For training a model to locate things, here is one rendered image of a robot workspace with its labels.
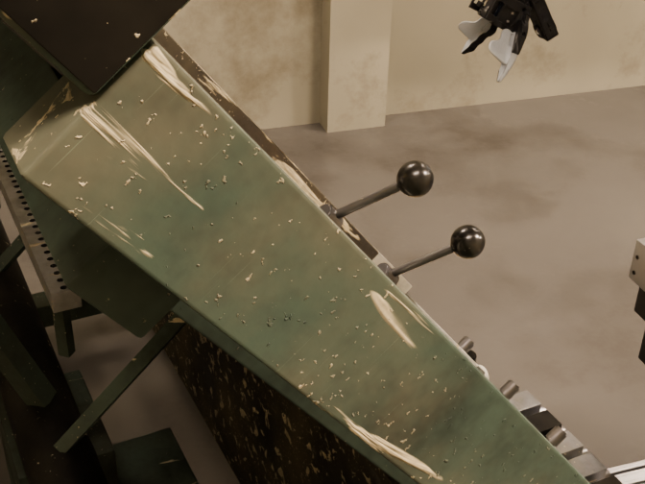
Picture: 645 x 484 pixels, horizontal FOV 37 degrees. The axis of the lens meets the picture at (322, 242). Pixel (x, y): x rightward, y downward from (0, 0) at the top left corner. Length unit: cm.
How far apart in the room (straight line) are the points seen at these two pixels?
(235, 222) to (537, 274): 311
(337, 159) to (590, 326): 153
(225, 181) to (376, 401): 26
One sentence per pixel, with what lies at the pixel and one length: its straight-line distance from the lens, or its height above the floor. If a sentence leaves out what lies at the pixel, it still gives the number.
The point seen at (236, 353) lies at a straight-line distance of 87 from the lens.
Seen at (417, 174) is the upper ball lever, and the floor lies 152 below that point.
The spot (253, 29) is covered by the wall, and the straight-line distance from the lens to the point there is 452.
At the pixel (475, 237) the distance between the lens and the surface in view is 105.
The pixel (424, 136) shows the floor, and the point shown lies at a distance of 469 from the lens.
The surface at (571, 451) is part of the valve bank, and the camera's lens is 180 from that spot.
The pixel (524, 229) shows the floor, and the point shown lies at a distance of 398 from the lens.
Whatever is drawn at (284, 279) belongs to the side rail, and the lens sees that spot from 67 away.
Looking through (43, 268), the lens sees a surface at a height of 102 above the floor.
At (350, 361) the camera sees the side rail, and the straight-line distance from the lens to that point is 74.
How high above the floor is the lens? 195
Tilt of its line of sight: 31 degrees down
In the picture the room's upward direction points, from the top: 2 degrees clockwise
